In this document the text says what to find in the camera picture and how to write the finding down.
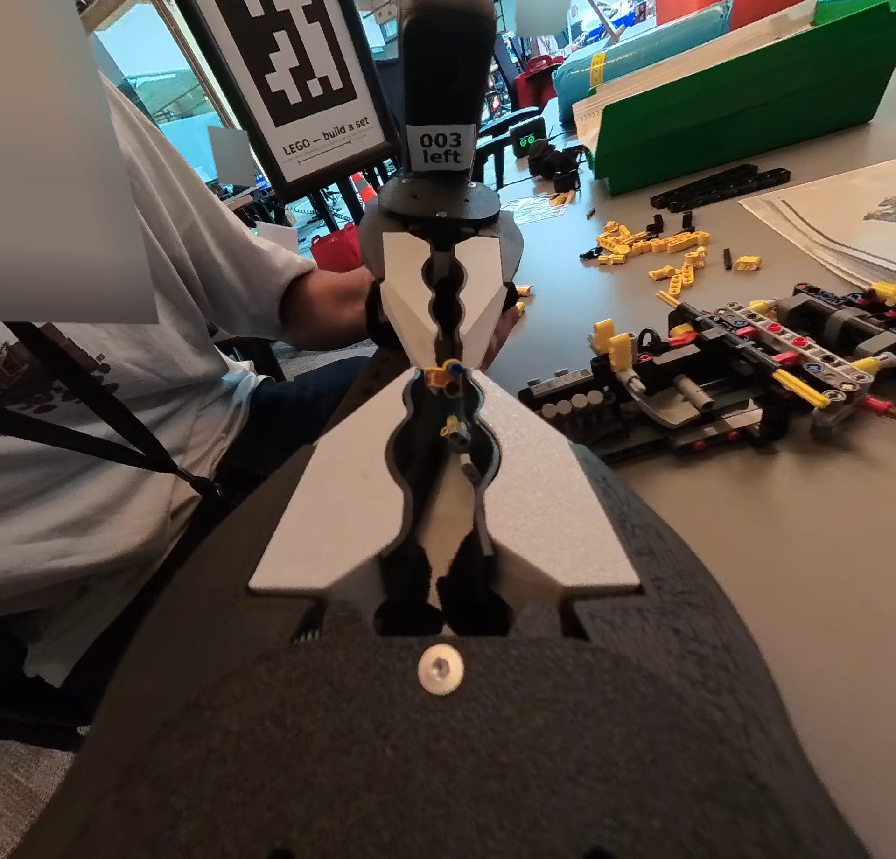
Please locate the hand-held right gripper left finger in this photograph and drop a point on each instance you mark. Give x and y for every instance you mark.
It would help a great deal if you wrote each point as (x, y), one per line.
(329, 523)

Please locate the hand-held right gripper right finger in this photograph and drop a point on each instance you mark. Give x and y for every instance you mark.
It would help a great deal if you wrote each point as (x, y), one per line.
(560, 523)

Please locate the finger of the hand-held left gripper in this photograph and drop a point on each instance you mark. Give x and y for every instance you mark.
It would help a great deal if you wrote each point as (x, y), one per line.
(483, 278)
(406, 278)

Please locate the toy brick car chassis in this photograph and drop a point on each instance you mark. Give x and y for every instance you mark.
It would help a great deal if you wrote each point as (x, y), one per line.
(700, 397)

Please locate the person's left forearm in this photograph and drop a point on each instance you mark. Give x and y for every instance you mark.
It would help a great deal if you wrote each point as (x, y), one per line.
(329, 309)

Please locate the person's left hand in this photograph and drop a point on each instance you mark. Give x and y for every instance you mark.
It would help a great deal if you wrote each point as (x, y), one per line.
(502, 334)

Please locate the clear plastic bag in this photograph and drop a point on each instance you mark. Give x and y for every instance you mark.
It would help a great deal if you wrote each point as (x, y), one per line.
(532, 208)

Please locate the black office chair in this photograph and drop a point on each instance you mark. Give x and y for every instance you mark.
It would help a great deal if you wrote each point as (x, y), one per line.
(504, 127)

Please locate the orange traffic cone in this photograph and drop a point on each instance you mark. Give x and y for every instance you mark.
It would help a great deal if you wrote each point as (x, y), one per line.
(365, 190)

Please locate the small black green-eyed toy robot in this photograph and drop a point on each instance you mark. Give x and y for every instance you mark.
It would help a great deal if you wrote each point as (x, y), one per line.
(526, 141)

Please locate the person's blue jeans leg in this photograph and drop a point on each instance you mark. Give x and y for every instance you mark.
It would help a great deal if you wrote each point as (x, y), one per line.
(308, 404)

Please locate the black toy tyres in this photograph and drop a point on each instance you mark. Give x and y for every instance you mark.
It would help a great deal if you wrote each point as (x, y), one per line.
(553, 162)

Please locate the scattered yellow toy beams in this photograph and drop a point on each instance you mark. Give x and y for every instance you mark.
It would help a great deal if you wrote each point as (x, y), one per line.
(651, 243)

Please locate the teal rolled mat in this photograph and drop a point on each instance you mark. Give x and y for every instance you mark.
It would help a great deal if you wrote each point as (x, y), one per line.
(630, 47)

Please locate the small black toy connectors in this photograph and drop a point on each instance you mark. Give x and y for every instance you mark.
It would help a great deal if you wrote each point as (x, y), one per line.
(672, 223)

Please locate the white printed t-shirt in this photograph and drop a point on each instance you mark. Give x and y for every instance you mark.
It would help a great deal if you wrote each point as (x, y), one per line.
(105, 523)

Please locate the framed marker sign on stand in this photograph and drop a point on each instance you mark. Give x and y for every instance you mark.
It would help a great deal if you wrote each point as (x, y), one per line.
(231, 138)

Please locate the stack of long black beams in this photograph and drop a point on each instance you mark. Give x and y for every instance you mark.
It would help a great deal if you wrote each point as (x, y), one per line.
(721, 187)

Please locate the yellow toy brick block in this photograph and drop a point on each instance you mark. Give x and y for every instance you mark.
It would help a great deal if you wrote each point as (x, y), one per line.
(747, 264)

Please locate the green plastic bin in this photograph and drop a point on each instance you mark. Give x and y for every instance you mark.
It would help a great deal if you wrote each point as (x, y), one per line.
(735, 124)

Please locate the building instruction book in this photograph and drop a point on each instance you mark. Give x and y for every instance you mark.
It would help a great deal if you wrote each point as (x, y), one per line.
(826, 229)

